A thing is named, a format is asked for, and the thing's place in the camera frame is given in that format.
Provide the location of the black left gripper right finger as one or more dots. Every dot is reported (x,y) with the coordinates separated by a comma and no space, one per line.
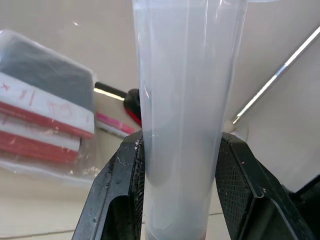
(250,195)

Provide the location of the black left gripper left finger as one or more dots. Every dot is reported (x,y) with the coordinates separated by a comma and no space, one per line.
(112,190)

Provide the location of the large clear plastic syringe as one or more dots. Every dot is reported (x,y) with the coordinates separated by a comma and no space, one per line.
(180,100)

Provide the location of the clear plastic bag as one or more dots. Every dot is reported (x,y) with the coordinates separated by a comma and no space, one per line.
(85,170)

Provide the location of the pink marker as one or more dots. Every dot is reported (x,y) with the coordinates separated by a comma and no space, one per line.
(115,123)

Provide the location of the black crumpled cloth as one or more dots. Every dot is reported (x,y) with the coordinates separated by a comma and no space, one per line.
(133,102)

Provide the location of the grey-topped white red box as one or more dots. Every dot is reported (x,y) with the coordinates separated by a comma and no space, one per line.
(45,87)

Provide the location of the silver metal pole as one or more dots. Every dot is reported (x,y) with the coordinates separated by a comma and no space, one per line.
(280,71)

